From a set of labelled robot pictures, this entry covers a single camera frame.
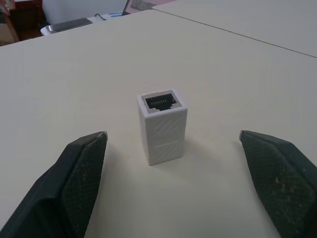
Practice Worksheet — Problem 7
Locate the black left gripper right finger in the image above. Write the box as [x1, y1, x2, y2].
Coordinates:
[238, 129, 317, 238]

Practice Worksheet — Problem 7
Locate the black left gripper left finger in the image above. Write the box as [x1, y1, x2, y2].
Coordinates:
[0, 131, 108, 238]

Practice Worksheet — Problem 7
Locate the white ethernet coupler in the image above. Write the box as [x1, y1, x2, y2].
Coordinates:
[137, 88, 187, 166]

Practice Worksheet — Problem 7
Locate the grey closed laptop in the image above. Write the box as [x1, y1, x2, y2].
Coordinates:
[47, 18, 93, 33]

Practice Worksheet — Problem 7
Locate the white side table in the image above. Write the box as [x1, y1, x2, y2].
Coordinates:
[40, 12, 129, 36]

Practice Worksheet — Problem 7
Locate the adjacent white table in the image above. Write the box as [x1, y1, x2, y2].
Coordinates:
[151, 0, 317, 59]

